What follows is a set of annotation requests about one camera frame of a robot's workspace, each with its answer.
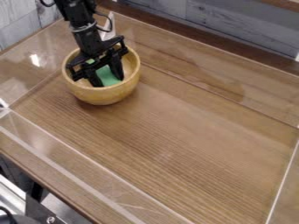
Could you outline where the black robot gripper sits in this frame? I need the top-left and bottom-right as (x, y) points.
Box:
(67, 24), (128, 88)

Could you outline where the green rectangular block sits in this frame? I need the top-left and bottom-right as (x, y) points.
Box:
(96, 66), (120, 87)

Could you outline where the brown wooden bowl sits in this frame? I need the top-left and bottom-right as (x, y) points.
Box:
(62, 47), (140, 105)

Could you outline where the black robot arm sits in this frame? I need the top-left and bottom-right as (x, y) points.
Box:
(39, 0), (128, 88)

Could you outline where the clear acrylic corner bracket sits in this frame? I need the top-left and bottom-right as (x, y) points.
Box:
(96, 11), (116, 40)

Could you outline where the clear acrylic tray wall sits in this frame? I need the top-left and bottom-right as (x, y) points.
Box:
(0, 108), (194, 224)

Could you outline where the black metal table bracket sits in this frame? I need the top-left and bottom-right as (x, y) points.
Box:
(24, 194), (67, 224)

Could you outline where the black cable under table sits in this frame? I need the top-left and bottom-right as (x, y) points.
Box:
(0, 206), (18, 224)

